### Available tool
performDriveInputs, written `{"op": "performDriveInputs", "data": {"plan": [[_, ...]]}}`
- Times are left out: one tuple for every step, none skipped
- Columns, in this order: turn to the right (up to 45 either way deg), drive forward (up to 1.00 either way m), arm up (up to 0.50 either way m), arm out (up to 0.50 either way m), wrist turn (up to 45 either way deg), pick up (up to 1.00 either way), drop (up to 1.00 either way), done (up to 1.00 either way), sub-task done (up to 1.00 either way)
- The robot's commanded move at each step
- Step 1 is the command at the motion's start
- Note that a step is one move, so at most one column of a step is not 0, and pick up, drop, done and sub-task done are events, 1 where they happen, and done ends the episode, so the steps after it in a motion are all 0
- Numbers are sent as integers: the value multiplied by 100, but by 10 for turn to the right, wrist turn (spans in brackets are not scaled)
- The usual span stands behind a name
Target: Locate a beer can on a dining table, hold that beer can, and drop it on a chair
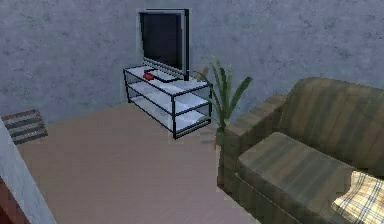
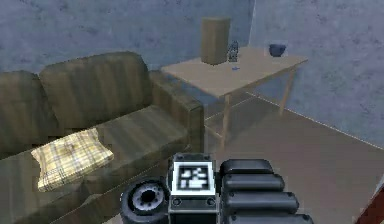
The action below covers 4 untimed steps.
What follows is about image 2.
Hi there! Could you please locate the light wooden table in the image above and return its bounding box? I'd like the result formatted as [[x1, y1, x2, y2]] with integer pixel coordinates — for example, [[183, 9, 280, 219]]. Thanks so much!
[[160, 45, 309, 150]]

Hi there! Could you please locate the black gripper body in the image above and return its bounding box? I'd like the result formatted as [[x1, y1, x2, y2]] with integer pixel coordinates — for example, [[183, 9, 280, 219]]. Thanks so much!
[[120, 178, 171, 224]]

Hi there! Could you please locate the yellow plaid pillow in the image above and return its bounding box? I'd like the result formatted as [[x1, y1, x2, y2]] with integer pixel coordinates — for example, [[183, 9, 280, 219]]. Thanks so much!
[[30, 127, 115, 193]]

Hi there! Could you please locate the red brown furniture corner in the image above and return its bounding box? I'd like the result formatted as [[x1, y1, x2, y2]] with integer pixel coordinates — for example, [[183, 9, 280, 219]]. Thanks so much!
[[354, 186, 384, 224]]

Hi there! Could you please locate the olive green sofa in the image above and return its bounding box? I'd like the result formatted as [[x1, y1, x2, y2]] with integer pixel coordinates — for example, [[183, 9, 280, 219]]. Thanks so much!
[[0, 50, 205, 224]]

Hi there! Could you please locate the tan tall box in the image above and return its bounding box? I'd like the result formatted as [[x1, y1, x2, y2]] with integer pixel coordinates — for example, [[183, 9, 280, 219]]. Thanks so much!
[[200, 16, 232, 66]]

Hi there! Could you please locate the dark blue bowl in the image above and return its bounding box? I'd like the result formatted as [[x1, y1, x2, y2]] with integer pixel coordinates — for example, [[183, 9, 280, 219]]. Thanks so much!
[[268, 43, 288, 58]]

